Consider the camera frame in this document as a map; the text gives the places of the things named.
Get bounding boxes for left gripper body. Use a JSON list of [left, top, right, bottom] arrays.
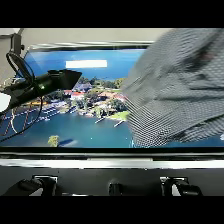
[[47, 68, 83, 92]]

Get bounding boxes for checked shirt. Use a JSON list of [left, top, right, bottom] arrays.
[[120, 27, 224, 150]]

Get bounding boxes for black cable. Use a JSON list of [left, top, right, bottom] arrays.
[[0, 51, 45, 144]]

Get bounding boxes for silver frame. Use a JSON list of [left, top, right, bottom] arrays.
[[0, 155, 224, 197]]

